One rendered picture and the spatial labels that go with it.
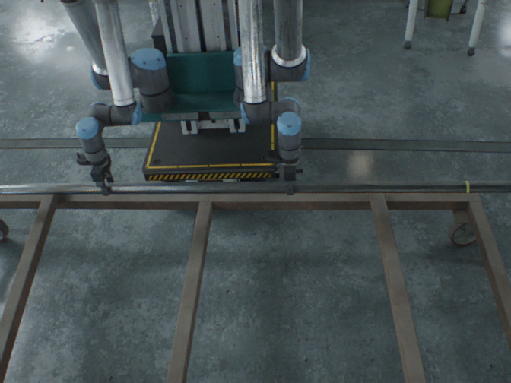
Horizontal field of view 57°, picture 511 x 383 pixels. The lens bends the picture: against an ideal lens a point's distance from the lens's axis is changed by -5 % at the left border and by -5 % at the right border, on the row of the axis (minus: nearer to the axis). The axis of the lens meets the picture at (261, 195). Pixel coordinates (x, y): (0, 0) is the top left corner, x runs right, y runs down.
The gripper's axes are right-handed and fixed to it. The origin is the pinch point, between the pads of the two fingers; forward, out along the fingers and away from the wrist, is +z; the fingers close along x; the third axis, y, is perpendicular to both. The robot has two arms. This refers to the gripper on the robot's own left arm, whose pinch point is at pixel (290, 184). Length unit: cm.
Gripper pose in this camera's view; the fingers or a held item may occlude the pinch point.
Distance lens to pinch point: 207.7
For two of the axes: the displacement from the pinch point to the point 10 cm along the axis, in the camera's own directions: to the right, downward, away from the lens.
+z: 0.5, 7.1, 7.0
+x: 0.4, -7.0, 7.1
